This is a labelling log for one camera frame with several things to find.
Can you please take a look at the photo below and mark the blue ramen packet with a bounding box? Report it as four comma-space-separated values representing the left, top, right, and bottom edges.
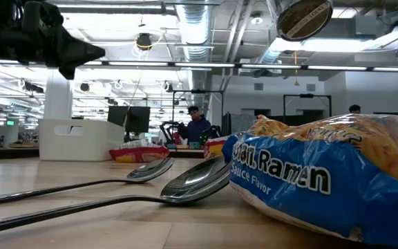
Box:
221, 113, 398, 248

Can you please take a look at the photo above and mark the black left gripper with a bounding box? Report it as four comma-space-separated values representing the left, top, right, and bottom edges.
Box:
0, 0, 106, 80

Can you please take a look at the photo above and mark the red ramen packet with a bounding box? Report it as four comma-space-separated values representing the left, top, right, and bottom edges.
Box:
202, 136, 229, 160
108, 139, 171, 163

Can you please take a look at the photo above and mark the long ceiling light bar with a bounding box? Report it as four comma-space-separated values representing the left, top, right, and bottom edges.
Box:
0, 58, 398, 73

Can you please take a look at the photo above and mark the white plastic bin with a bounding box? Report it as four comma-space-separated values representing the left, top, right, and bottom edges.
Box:
38, 119, 126, 163

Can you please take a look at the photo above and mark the tan-lid spice jar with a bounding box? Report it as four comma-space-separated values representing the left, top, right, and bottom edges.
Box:
266, 0, 334, 42

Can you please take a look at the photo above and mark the black ceiling dome camera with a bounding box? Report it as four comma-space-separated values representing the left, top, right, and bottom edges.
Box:
135, 33, 153, 52

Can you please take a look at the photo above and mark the black computer monitor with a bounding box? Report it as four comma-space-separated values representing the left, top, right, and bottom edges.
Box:
128, 106, 151, 134
107, 105, 131, 127

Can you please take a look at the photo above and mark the dark-handled metal spoon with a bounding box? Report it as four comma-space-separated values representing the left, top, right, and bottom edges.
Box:
0, 157, 175, 208
0, 155, 231, 237

